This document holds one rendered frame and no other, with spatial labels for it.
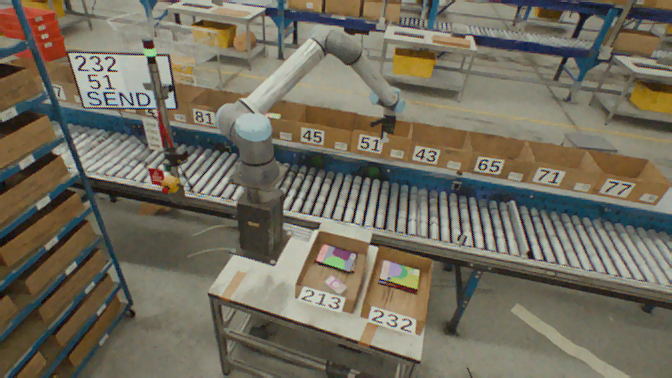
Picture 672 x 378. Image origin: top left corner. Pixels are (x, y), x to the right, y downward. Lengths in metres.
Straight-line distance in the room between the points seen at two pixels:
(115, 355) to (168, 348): 0.29
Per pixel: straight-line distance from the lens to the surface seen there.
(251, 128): 1.64
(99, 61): 2.37
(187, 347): 2.69
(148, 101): 2.37
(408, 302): 1.93
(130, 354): 2.76
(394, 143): 2.55
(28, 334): 2.36
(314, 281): 1.93
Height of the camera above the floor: 2.26
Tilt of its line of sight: 36 degrees down
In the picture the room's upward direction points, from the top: 6 degrees clockwise
